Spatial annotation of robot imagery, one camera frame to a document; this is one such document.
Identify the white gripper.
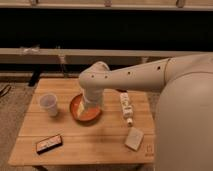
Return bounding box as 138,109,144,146
82,89,103,108

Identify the white sponge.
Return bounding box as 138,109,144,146
125,127,144,151

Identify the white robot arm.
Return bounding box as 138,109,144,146
79,53,213,171

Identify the orange ceramic bowl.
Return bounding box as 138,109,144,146
69,94,101,122

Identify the dark red snack packet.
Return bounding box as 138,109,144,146
115,89,127,93

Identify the translucent plastic cup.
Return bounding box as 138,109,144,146
39,93,59,117

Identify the wooden table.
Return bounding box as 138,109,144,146
9,78,155,166

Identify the grey metal rail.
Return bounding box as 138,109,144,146
0,48,213,64

